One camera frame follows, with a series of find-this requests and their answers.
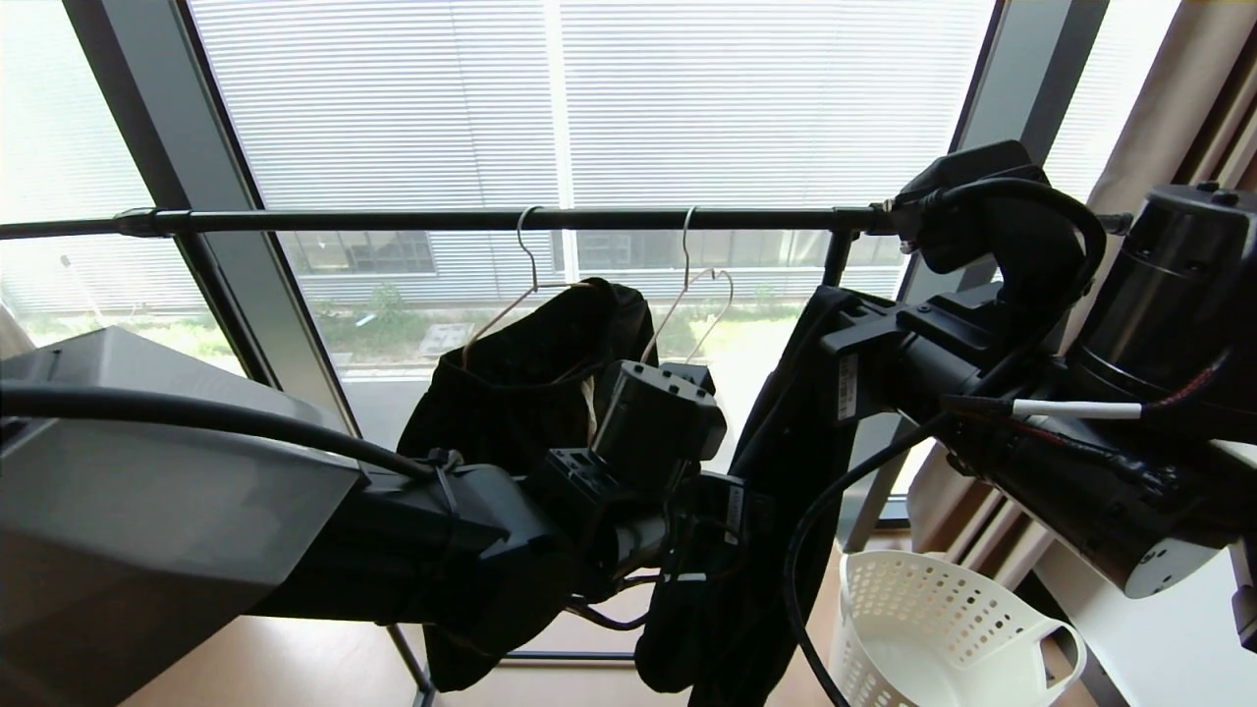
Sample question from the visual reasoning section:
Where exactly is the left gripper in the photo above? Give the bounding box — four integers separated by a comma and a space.
638, 476, 777, 590

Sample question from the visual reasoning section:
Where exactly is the black clothes rack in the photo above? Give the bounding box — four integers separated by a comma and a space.
0, 204, 1132, 707

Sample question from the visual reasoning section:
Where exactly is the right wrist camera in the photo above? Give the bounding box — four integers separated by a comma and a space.
889, 140, 1066, 278

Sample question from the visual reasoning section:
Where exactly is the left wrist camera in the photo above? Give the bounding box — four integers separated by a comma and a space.
589, 359, 729, 477

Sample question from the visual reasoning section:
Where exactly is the pink clothes hanger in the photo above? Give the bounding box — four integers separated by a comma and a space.
462, 205, 592, 366
640, 205, 736, 366

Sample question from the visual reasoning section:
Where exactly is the black cable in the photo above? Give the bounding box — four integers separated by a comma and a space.
0, 383, 438, 482
783, 177, 1111, 707

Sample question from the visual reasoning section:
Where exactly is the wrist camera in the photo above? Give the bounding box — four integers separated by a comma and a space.
889, 140, 1066, 278
589, 359, 729, 477

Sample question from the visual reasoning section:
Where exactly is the black knitted garment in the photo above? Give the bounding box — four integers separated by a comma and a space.
398, 278, 659, 693

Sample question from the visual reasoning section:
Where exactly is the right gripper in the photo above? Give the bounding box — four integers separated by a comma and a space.
820, 285, 1066, 425

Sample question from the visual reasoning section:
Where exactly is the window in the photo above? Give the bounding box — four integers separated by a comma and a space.
0, 0, 1184, 521

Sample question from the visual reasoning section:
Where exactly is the white laundry basket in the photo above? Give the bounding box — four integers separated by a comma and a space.
830, 550, 1088, 707

